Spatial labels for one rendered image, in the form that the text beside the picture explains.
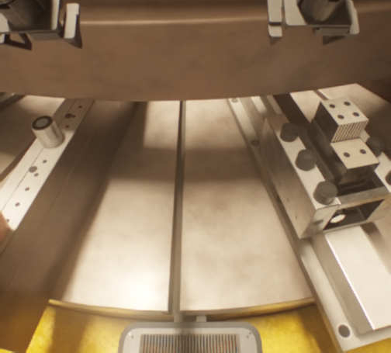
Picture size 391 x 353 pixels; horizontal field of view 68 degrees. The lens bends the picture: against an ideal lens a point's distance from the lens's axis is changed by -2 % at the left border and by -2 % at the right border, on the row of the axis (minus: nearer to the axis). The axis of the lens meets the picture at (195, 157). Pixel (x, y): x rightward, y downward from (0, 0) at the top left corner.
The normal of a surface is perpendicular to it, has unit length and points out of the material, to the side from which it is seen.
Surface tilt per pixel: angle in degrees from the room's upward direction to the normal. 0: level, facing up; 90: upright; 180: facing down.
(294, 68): 90
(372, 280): 0
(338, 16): 30
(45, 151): 0
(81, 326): 0
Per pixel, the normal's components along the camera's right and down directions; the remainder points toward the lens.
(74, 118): -0.02, -0.64
